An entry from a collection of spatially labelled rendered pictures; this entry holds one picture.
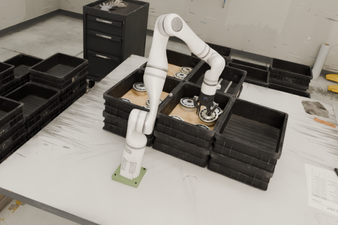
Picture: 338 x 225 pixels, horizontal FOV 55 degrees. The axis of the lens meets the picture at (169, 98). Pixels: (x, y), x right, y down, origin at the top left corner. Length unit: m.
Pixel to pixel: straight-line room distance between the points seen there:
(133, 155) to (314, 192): 0.89
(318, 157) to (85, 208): 1.26
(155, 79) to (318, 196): 0.96
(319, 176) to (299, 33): 3.31
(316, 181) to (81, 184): 1.14
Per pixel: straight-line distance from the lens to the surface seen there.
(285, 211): 1.59
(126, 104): 1.60
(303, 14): 4.87
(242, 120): 1.83
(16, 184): 1.54
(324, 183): 1.83
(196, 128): 1.50
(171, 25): 1.33
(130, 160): 1.42
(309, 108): 2.45
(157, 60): 1.32
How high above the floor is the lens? 1.77
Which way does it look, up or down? 30 degrees down
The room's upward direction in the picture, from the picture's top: 8 degrees clockwise
